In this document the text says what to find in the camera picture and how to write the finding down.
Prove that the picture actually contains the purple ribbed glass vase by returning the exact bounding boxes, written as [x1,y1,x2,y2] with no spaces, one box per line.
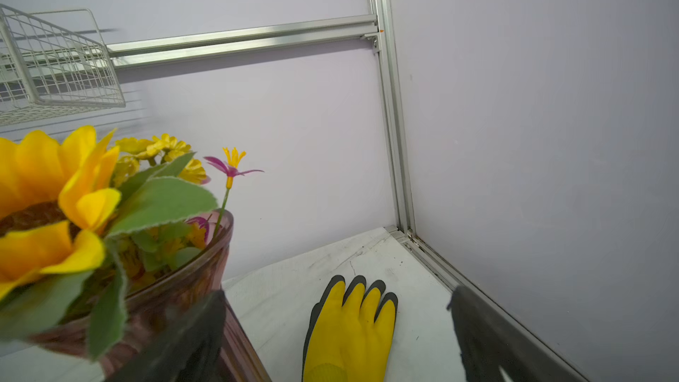
[28,209,272,382]

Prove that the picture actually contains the white wire wall basket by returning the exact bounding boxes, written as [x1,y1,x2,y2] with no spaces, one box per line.
[1,5,126,127]

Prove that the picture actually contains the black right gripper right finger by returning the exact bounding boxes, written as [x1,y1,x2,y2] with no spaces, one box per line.
[447,286,582,382]

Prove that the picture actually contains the aluminium frame rails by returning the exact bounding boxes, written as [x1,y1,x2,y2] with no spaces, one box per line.
[110,0,582,381]

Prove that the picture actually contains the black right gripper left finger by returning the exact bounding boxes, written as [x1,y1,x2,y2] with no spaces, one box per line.
[107,290,226,382]

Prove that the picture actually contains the artificial sunflower bouquet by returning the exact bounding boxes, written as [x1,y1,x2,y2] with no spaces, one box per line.
[1,126,246,361]

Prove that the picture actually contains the yellow black work glove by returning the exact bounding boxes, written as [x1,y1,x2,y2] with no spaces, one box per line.
[302,275,398,381]

